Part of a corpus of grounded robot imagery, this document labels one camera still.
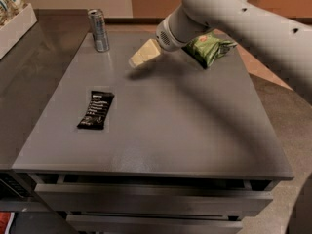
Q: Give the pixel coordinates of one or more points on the black snack bar wrapper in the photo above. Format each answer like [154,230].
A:
[97,111]

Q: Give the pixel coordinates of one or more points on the upper grey drawer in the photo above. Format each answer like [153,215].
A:
[152,200]

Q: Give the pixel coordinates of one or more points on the silver blue redbull can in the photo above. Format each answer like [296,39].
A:
[97,24]

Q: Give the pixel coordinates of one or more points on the grey drawer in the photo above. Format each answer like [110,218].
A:
[148,225]
[152,200]

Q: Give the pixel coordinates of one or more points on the snack packets in box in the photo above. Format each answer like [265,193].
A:
[9,9]

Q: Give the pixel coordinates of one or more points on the green chip bag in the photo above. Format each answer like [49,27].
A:
[208,48]

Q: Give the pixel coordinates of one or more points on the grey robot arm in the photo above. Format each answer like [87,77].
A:
[283,45]

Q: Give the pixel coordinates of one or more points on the white box on counter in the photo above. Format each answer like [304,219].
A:
[13,30]

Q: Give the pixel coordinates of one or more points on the lower grey drawer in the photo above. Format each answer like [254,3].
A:
[148,225]

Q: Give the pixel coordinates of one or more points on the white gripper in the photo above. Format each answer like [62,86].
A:
[168,37]

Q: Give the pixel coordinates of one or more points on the red white object under counter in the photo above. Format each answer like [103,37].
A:
[6,221]

